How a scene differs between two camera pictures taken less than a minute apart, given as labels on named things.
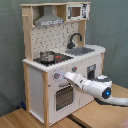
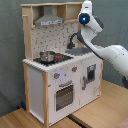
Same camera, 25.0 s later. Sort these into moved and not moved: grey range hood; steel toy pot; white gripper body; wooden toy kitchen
Moved: white gripper body
Not moved: steel toy pot; wooden toy kitchen; grey range hood
